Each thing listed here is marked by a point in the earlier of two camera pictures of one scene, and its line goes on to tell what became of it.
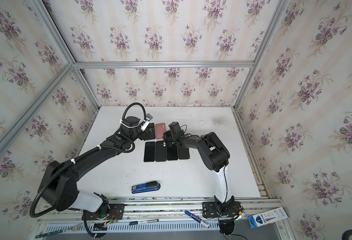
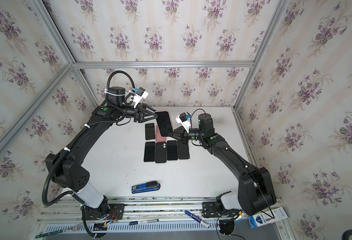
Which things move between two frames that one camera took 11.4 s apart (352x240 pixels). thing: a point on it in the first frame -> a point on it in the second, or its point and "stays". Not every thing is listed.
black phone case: [161, 151] stays
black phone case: [183, 153] stays
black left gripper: [144, 135] -> [139, 117]
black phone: [172, 153] stays
